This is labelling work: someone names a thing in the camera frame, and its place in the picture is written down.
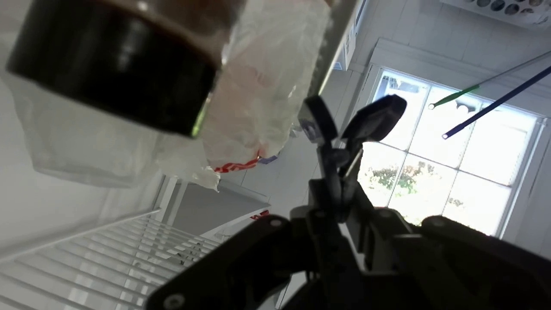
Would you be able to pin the bright window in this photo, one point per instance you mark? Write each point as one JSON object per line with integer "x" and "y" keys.
{"x": 458, "y": 155}

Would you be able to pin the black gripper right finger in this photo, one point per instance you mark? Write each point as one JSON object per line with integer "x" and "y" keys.
{"x": 448, "y": 264}

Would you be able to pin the white perforated basket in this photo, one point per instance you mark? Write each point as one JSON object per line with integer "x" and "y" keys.
{"x": 505, "y": 9}

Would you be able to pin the thin green rod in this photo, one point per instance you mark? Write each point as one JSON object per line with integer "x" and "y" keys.
{"x": 458, "y": 95}

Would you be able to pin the jar with dark lid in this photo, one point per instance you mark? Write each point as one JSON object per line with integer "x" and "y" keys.
{"x": 114, "y": 62}

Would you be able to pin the black clip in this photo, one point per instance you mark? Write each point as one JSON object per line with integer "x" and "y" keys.
{"x": 372, "y": 118}

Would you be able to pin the thin blue rod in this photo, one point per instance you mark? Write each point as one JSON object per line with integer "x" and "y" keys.
{"x": 493, "y": 104}

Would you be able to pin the clear plastic bag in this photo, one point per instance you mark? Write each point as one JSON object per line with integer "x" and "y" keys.
{"x": 269, "y": 87}

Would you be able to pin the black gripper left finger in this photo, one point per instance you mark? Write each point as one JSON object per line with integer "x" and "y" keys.
{"x": 229, "y": 264}

